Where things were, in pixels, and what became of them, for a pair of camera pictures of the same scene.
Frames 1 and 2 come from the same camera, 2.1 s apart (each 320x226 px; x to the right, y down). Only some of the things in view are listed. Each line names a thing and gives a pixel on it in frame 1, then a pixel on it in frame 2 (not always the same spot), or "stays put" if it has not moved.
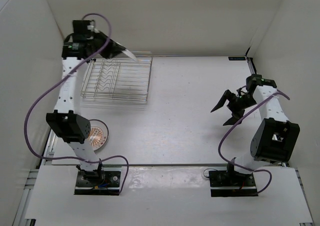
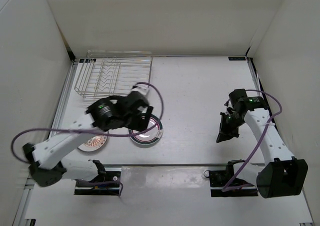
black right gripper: [236, 114] → [224, 133]
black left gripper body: [98, 42] → [137, 123]
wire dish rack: [120, 81] stays put
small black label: [237, 58] stays put
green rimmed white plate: [127, 52] → [151, 137]
